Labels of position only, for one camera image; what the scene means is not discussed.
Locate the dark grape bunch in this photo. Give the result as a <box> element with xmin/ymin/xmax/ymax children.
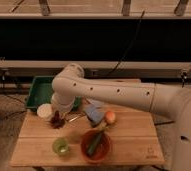
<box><xmin>50</xmin><ymin>111</ymin><xmax>65</xmax><ymax>129</ymax></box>

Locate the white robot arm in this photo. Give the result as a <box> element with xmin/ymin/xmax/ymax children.
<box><xmin>52</xmin><ymin>63</ymin><xmax>191</xmax><ymax>171</ymax></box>

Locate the blue cloth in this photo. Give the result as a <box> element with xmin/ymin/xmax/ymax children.
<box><xmin>86</xmin><ymin>98</ymin><xmax>104</xmax><ymax>108</ymax></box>

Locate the peach fruit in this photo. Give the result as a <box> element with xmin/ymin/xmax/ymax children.
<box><xmin>105</xmin><ymin>111</ymin><xmax>116</xmax><ymax>124</ymax></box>

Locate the green cucumber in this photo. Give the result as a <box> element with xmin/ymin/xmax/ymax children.
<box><xmin>86</xmin><ymin>132</ymin><xmax>103</xmax><ymax>156</ymax></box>

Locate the green plastic tray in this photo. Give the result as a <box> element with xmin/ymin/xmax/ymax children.
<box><xmin>24</xmin><ymin>75</ymin><xmax>83</xmax><ymax>112</ymax></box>

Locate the white cup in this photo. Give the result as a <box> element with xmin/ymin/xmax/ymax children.
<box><xmin>37</xmin><ymin>103</ymin><xmax>53</xmax><ymax>121</ymax></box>

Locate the orange bowl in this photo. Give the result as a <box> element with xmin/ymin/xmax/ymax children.
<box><xmin>80</xmin><ymin>130</ymin><xmax>112</xmax><ymax>164</ymax></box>

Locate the green cup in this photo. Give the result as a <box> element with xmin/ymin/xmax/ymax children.
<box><xmin>52</xmin><ymin>137</ymin><xmax>69</xmax><ymax>156</ymax></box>

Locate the black floor cable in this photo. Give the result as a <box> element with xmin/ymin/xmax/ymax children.
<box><xmin>154</xmin><ymin>119</ymin><xmax>175</xmax><ymax>127</ymax></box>

